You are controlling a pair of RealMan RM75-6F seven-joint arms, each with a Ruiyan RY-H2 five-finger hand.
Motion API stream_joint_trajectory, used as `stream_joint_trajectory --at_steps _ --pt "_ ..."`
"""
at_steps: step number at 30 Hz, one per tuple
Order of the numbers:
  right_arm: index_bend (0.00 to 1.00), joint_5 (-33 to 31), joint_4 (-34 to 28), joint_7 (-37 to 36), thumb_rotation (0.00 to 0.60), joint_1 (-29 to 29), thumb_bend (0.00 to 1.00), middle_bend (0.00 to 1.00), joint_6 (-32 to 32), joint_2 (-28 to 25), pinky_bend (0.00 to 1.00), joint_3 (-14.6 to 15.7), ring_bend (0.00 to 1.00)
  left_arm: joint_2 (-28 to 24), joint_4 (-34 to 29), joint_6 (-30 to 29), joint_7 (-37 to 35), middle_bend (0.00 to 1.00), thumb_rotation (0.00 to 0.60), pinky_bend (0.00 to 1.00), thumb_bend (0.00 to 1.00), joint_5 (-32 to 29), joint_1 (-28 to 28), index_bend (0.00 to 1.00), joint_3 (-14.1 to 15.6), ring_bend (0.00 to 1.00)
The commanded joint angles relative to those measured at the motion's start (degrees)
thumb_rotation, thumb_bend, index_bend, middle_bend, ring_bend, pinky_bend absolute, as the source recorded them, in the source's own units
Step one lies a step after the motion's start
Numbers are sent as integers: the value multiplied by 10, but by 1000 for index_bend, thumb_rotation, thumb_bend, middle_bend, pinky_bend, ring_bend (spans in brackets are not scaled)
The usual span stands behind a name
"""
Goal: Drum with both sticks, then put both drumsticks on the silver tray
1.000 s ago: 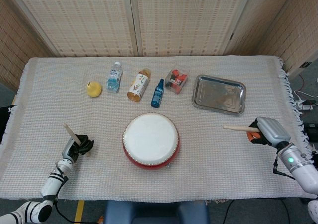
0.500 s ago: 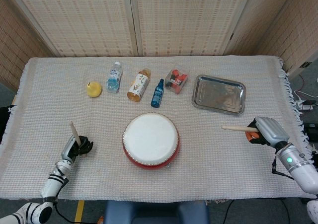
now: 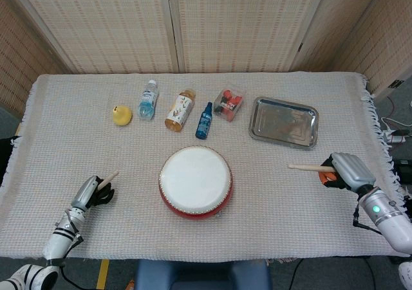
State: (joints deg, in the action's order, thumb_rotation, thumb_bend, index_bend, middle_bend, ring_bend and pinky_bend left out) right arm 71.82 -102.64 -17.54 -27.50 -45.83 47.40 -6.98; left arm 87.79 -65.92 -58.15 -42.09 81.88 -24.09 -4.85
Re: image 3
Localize amber tea bottle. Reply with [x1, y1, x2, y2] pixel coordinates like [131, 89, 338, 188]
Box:
[164, 88, 196, 132]

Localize beige woven tablecloth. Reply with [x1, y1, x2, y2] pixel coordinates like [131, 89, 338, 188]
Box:
[0, 71, 412, 260]

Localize woven bamboo screen panel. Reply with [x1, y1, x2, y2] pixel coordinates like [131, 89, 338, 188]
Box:
[0, 0, 181, 75]
[289, 0, 387, 72]
[165, 0, 332, 74]
[334, 0, 412, 103]
[0, 0, 70, 117]

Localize red drum with white head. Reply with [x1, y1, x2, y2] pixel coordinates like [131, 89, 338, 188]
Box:
[158, 145, 233, 222]

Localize black floor box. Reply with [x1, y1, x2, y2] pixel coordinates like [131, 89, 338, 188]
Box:
[393, 159, 412, 185]

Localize orange-tipped silver right robot hand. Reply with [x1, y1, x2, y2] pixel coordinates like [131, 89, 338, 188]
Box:
[319, 152, 377, 194]

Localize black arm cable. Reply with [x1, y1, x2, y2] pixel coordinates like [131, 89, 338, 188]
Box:
[59, 225, 85, 290]
[352, 203, 382, 235]

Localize clear water bottle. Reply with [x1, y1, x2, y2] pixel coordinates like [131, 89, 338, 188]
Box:
[138, 79, 160, 122]

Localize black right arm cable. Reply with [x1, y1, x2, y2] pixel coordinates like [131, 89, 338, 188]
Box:
[352, 203, 382, 235]

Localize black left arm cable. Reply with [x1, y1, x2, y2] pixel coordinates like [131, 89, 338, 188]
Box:
[59, 225, 85, 290]

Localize yellow toy pear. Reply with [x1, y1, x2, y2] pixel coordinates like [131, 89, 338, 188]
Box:
[111, 105, 133, 127]

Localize stainless steel tray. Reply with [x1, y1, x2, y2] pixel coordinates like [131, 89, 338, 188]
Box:
[247, 96, 319, 151]

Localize wooden drumstick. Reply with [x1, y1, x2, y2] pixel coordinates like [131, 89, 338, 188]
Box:
[97, 170, 120, 190]
[288, 163, 335, 174]

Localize black-fingered silver left robot hand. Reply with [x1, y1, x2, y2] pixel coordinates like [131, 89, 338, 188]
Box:
[70, 175, 116, 212]

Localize small blue spray bottle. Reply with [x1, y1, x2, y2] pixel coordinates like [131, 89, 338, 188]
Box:
[194, 101, 214, 140]

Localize clear box of red items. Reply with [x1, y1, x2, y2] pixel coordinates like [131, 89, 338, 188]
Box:
[212, 82, 247, 123]

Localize white power strip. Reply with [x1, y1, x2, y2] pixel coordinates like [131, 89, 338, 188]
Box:
[384, 131, 408, 145]

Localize black bulky object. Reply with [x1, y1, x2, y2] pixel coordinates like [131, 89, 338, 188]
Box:
[0, 135, 20, 186]

